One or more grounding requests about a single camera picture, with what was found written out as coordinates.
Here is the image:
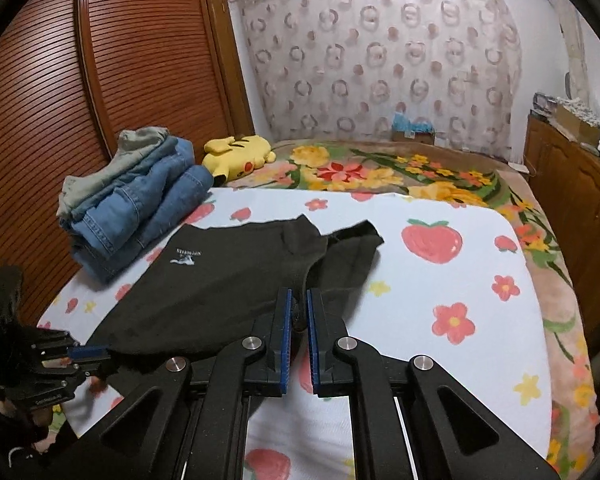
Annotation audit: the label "person's left forearm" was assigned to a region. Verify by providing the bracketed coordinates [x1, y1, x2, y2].
[0, 395, 78, 480]

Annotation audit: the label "white strawberry print sheet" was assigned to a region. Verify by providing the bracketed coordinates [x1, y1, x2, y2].
[37, 187, 553, 480]

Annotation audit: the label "grey-green folded pants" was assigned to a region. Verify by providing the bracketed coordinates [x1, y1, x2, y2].
[57, 127, 171, 220]

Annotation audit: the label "yellow plush toy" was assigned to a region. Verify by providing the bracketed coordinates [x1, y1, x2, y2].
[201, 135, 276, 184]

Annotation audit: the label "beige storage box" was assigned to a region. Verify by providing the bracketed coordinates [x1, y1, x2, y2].
[555, 96, 600, 145]

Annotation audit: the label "floral blanket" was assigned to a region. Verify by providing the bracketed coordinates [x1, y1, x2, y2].
[200, 140, 600, 480]

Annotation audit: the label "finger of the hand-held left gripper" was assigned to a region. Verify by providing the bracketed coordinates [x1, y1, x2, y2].
[40, 361, 117, 392]
[35, 331, 112, 363]

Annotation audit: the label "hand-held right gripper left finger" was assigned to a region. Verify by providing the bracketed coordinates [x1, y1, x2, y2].
[62, 287, 296, 480]

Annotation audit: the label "black pants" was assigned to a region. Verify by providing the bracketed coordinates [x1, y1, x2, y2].
[82, 214, 385, 377]

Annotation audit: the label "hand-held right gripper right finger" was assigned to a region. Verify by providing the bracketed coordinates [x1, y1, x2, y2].
[306, 287, 561, 480]

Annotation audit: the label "brown louvered wooden wardrobe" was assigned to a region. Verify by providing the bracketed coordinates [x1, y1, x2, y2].
[0, 0, 256, 331]

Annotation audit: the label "ring-patterned sheer curtain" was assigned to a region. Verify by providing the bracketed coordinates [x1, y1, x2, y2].
[237, 0, 523, 158]

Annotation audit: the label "brown wooden cabinet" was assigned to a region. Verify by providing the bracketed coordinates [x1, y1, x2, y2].
[522, 112, 600, 341]

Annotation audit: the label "faded blue folded jeans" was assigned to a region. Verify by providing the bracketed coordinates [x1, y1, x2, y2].
[75, 135, 195, 226]

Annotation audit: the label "small cardboard box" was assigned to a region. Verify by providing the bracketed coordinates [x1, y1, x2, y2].
[391, 127, 437, 145]

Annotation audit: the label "blue crumpled bag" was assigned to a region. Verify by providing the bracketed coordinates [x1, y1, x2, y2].
[392, 109, 434, 134]

